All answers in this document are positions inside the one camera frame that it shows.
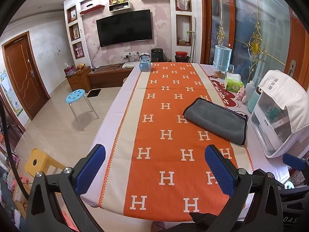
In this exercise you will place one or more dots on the white wall shelf box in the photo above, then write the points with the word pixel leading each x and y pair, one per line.
pixel 120 6

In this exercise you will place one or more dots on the teal ceramic pot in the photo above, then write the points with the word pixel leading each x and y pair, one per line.
pixel 253 100

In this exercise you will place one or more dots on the white countertop appliance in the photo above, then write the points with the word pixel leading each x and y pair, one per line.
pixel 272 126

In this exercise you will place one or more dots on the white cloth appliance cover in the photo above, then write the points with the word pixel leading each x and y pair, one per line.
pixel 289 95

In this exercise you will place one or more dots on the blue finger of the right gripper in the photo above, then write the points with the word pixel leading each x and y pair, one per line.
pixel 294 162

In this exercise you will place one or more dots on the orange H pattern table runner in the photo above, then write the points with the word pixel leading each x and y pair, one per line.
pixel 176 135

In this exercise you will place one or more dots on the red and black basket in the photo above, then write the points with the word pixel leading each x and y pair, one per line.
pixel 182 56

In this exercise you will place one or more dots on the red wall shelf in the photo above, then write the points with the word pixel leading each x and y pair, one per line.
pixel 90 9

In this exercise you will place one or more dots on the yellow plastic stool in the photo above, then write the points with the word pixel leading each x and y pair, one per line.
pixel 41 161

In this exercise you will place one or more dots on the pink plush toy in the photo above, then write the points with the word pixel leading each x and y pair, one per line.
pixel 241 95

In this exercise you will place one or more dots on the wall mounted black television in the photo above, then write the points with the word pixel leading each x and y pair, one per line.
pixel 125 27

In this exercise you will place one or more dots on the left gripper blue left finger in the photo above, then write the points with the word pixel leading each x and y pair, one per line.
pixel 86 169

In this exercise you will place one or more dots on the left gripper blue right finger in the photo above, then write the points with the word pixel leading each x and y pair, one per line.
pixel 223 170

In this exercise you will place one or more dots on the blue cylindrical table lamp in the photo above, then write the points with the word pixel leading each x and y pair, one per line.
pixel 221 60

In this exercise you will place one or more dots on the white plastic bottle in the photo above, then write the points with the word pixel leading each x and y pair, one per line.
pixel 249 89

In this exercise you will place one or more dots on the brown wooden door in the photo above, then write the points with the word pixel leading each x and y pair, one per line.
pixel 24 74

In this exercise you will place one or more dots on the black air fryer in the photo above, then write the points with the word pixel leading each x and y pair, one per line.
pixel 157 55

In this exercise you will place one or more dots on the wooden TV cabinet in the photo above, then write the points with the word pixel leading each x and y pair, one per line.
pixel 103 77

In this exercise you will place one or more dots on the purple and grey towel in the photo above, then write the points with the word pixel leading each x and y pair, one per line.
pixel 219 120

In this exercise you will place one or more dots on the green tissue pack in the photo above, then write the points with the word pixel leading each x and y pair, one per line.
pixel 233 82

